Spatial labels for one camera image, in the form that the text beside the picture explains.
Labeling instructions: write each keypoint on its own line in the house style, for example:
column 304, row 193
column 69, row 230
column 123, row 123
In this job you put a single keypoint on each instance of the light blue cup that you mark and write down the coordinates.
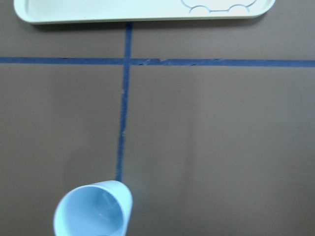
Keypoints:
column 98, row 209

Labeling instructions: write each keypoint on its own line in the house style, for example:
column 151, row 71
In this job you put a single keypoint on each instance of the cream bear tray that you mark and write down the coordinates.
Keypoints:
column 85, row 11

